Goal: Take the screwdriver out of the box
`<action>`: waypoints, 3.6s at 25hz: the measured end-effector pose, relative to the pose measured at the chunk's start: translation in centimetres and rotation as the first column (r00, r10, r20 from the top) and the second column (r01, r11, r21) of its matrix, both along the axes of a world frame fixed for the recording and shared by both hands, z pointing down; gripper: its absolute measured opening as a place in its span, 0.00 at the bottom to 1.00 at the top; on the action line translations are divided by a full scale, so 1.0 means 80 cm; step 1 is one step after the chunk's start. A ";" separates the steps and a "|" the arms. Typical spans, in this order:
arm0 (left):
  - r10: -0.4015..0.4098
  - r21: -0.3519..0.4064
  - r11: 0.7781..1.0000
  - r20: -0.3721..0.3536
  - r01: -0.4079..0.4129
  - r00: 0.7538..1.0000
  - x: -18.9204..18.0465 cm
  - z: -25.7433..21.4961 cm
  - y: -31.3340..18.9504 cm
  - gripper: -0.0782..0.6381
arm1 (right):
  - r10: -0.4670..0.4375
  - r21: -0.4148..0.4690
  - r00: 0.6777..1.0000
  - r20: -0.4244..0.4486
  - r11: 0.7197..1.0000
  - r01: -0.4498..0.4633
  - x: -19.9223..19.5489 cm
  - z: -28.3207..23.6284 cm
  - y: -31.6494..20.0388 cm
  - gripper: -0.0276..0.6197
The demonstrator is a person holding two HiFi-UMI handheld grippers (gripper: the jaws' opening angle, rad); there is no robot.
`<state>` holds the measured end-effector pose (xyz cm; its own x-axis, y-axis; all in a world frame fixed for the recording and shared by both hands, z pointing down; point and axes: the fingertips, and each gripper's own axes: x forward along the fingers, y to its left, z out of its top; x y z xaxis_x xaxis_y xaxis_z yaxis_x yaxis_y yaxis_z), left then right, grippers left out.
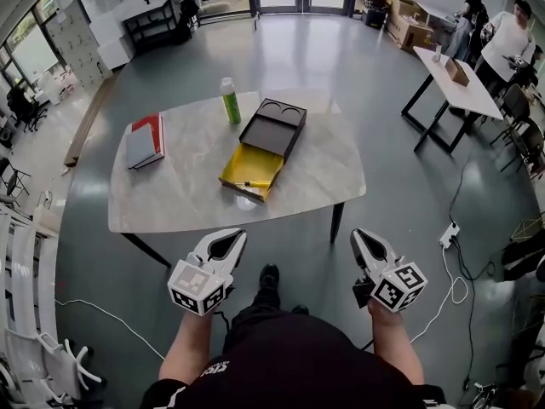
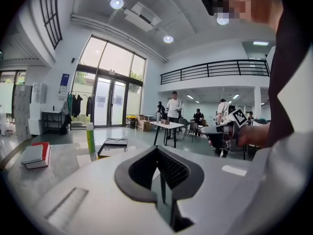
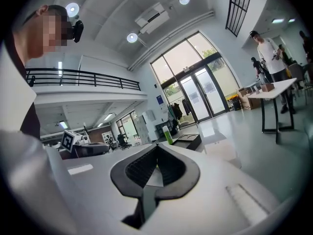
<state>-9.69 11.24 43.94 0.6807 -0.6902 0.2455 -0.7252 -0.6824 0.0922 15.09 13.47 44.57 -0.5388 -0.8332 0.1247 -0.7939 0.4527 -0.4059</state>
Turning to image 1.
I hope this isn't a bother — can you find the grey book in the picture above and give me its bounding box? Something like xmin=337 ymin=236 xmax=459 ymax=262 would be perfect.
xmin=126 ymin=124 xmax=157 ymax=170

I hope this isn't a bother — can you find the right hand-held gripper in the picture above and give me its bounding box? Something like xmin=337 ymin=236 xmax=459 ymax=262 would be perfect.
xmin=349 ymin=228 xmax=428 ymax=314

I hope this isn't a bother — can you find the large cardboard box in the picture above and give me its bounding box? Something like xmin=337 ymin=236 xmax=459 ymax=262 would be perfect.
xmin=384 ymin=0 xmax=453 ymax=54

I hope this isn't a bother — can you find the white side table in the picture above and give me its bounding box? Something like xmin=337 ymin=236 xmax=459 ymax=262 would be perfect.
xmin=400 ymin=45 xmax=505 ymax=153

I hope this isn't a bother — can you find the red book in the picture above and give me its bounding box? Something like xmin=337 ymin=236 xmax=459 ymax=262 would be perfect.
xmin=129 ymin=112 xmax=165 ymax=170

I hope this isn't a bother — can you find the grey locker cabinet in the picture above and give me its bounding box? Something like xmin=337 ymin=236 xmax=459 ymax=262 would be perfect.
xmin=43 ymin=0 xmax=113 ymax=89

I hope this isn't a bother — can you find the long wooden plank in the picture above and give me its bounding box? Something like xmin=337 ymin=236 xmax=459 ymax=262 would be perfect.
xmin=63 ymin=74 xmax=119 ymax=168

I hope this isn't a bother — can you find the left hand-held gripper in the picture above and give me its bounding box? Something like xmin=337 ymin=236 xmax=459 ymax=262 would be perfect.
xmin=167 ymin=227 xmax=249 ymax=317

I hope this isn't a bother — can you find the small open cardboard box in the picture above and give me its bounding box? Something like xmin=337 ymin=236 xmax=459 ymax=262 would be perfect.
xmin=444 ymin=56 xmax=471 ymax=88

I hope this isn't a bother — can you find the white cabinet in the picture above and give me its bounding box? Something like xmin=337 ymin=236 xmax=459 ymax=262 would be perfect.
xmin=78 ymin=0 xmax=134 ymax=70

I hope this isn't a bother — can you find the person's leg with black shoe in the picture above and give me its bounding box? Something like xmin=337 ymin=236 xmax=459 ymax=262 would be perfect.
xmin=250 ymin=263 xmax=310 ymax=317

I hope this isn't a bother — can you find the white office chair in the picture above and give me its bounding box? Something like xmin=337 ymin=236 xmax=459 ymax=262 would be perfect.
xmin=37 ymin=332 xmax=107 ymax=405

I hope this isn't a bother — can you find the black office chair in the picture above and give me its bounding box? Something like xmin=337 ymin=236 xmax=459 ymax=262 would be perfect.
xmin=5 ymin=85 xmax=49 ymax=134

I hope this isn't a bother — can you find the black cable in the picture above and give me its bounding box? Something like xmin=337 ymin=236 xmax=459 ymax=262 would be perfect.
xmin=448 ymin=159 xmax=479 ymax=226

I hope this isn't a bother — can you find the black table leg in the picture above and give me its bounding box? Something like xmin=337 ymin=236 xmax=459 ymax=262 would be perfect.
xmin=330 ymin=202 xmax=346 ymax=245
xmin=120 ymin=232 xmax=172 ymax=270

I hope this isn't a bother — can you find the white cable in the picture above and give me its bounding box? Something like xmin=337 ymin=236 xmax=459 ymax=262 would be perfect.
xmin=54 ymin=298 xmax=166 ymax=360
xmin=409 ymin=245 xmax=470 ymax=345

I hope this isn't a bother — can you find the person's torso in black clothing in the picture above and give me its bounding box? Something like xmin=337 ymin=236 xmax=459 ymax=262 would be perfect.
xmin=139 ymin=307 xmax=448 ymax=409

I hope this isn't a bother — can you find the black folding chair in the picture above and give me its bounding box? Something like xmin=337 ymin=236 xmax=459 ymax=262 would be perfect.
xmin=0 ymin=156 xmax=32 ymax=209

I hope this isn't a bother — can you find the person's right forearm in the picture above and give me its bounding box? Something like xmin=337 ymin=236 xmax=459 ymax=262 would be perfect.
xmin=367 ymin=298 xmax=425 ymax=387

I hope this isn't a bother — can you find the black and yellow case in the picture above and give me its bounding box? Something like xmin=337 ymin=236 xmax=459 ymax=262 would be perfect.
xmin=358 ymin=0 xmax=391 ymax=29

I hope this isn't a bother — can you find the person's left forearm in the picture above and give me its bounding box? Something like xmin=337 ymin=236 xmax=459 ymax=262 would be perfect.
xmin=158 ymin=310 xmax=227 ymax=383

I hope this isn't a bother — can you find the white power strip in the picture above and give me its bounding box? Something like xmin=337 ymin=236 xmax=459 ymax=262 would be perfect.
xmin=439 ymin=222 xmax=462 ymax=247

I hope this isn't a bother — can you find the black shelf unit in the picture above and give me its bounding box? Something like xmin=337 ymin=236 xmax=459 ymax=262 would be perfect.
xmin=123 ymin=0 xmax=193 ymax=55

